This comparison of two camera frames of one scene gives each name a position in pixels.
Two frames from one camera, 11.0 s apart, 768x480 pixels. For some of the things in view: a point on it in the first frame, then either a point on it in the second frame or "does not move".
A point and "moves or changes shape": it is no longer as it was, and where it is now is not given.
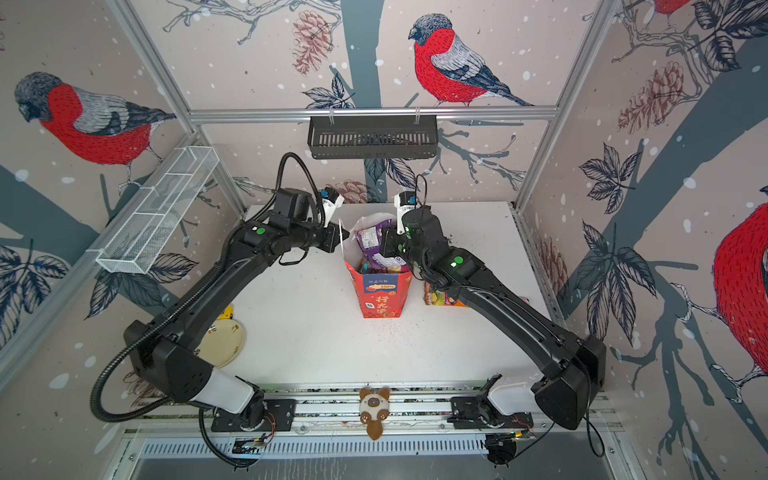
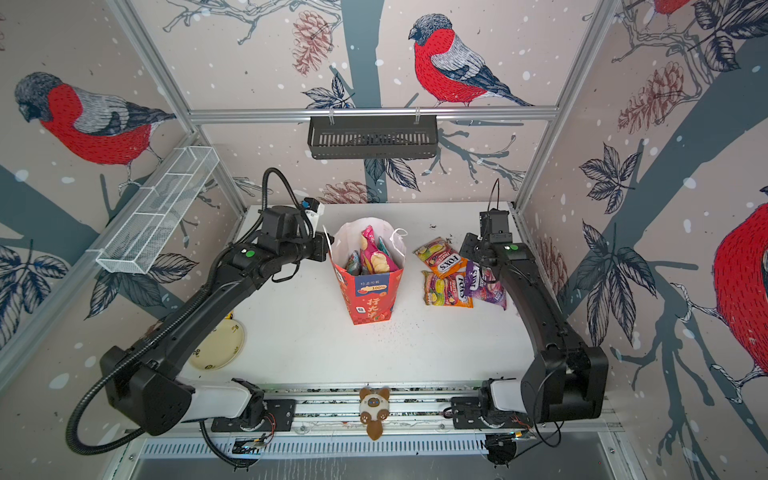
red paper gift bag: [382, 293] moves or changes shape
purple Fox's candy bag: [369, 239] moves or changes shape
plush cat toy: [374, 407] does not move
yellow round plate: [223, 344] does not move
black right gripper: [391, 249] -> [469, 243]
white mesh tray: [157, 209] does not move
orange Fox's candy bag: [440, 298] does not move
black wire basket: [339, 140] does not move
